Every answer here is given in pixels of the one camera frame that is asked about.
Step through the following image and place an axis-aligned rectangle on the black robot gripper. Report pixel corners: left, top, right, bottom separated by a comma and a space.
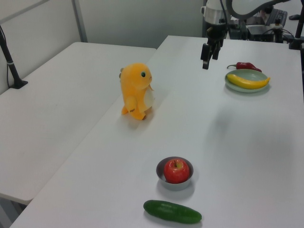
200, 22, 229, 70

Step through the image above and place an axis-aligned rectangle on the red chili pepper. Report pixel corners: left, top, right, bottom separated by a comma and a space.
227, 62, 263, 73

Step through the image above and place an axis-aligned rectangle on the pale green plastic plate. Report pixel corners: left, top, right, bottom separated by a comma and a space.
224, 68, 271, 93

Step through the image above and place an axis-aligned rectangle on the yellow banana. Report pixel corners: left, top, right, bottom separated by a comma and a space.
226, 74, 271, 90

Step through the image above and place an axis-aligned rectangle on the black electronics box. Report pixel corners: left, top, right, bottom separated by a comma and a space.
229, 20, 281, 43

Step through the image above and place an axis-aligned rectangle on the black keyboard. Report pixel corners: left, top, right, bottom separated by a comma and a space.
267, 8, 288, 26

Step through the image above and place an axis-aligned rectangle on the orange plush dinosaur toy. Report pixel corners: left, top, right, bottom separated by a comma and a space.
118, 62, 156, 121

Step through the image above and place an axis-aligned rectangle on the black clamp stand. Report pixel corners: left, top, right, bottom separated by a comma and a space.
288, 14, 304, 50

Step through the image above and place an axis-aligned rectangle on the red apple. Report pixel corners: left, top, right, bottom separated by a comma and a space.
163, 159, 190, 184

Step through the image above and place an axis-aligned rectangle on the grey metal bowl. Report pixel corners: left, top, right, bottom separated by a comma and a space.
156, 156, 194, 191

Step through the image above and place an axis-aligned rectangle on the green cucumber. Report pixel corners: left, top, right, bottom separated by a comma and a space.
143, 199, 202, 224

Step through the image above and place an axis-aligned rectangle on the grey partition post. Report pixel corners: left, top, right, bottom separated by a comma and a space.
72, 0, 88, 43

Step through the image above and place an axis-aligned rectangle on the black camera stand pole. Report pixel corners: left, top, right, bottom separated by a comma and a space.
0, 25, 29, 90

